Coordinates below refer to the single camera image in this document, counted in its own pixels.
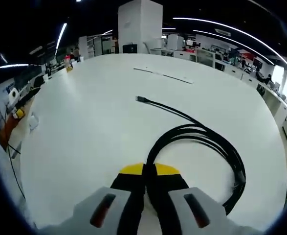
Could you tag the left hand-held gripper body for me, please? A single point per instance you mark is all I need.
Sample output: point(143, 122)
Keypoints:
point(13, 96)

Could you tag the row of white cabinets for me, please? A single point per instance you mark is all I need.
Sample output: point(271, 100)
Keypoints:
point(280, 110)

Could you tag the white cabinet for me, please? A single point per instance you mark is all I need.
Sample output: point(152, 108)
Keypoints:
point(175, 42)

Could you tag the white charger adapter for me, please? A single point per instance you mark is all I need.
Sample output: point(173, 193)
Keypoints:
point(34, 122)

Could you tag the white shelf unit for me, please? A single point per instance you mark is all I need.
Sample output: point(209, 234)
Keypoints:
point(86, 47)

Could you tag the red sign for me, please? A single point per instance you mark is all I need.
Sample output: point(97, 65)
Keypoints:
point(246, 52)

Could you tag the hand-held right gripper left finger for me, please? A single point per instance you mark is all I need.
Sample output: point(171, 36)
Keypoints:
point(89, 215)

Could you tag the black box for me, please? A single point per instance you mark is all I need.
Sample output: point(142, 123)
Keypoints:
point(129, 48)

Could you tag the ceiling air vent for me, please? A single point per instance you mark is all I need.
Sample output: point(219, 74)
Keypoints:
point(223, 32)

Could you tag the white desk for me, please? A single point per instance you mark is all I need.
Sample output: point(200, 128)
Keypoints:
point(96, 110)

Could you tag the white square pillar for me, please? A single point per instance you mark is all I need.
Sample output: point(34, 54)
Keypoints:
point(139, 24)

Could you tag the ceiling light strip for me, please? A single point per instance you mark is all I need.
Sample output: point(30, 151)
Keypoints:
point(60, 39)
point(13, 66)
point(231, 26)
point(231, 39)

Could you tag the clear bottle with red cap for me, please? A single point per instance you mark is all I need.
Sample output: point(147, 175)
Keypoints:
point(68, 64)

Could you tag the small black monitor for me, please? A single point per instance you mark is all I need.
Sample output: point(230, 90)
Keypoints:
point(257, 63)

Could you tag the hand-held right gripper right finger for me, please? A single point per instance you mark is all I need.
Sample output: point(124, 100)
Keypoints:
point(206, 213)

